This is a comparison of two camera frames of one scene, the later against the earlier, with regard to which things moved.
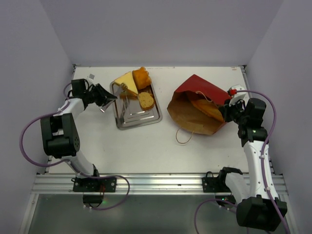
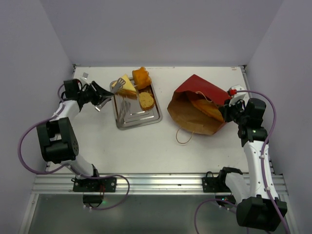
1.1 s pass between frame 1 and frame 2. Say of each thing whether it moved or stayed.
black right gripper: stayed
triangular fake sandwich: moved
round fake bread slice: stayed
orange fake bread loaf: stayed
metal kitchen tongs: moved
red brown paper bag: stayed
